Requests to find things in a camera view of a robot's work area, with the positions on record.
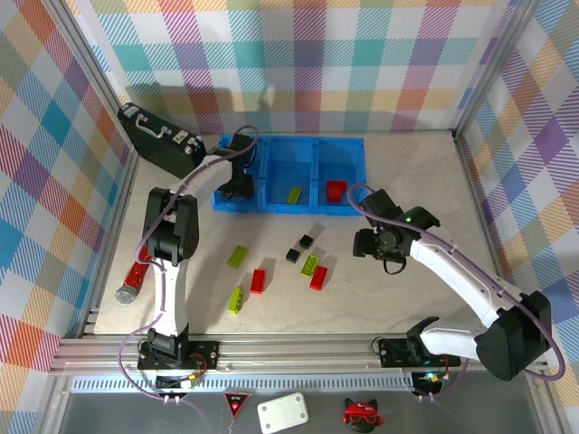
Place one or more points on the aluminium side rail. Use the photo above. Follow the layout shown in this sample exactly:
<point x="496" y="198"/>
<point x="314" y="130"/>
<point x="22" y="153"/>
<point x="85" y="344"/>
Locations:
<point x="120" y="203"/>
<point x="475" y="194"/>

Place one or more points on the small circuit board with connectors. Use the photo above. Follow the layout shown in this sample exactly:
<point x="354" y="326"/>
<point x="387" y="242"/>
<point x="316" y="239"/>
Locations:
<point x="427" y="377"/>
<point x="190" y="382"/>

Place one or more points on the red triangle sign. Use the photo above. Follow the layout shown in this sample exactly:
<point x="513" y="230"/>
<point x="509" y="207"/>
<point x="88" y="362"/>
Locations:
<point x="236" y="402"/>

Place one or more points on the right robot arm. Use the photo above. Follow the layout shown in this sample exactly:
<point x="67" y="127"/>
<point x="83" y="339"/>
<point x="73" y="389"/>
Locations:
<point x="452" y="276"/>

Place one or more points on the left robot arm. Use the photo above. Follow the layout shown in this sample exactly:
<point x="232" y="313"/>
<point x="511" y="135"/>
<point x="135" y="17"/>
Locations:
<point x="172" y="294"/>

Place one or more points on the lime green lego brick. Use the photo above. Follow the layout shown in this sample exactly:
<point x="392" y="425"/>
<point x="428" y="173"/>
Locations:
<point x="238" y="256"/>
<point x="310" y="264"/>
<point x="295" y="195"/>
<point x="235" y="299"/>

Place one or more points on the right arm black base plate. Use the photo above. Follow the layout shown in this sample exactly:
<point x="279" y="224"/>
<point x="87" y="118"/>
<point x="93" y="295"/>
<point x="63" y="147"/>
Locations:
<point x="393" y="352"/>

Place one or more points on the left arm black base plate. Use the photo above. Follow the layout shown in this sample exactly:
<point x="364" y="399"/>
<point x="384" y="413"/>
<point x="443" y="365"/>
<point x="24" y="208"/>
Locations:
<point x="208" y="355"/>

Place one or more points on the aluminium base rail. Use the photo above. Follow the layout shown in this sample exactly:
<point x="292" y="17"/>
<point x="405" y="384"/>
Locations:
<point x="294" y="352"/>

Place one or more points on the black cat figure red glasses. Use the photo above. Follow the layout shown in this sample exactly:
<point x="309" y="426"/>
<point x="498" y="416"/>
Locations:
<point x="362" y="413"/>

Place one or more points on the white rectangular box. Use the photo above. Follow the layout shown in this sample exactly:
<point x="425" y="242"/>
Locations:
<point x="282" y="411"/>

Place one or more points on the black square lego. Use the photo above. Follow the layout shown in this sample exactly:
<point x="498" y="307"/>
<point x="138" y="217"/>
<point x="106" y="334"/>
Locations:
<point x="306" y="241"/>
<point x="293" y="255"/>

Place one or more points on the aluminium frame post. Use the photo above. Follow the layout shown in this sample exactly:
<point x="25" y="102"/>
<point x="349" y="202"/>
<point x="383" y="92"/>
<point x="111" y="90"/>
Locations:
<point x="96" y="74"/>
<point x="491" y="68"/>

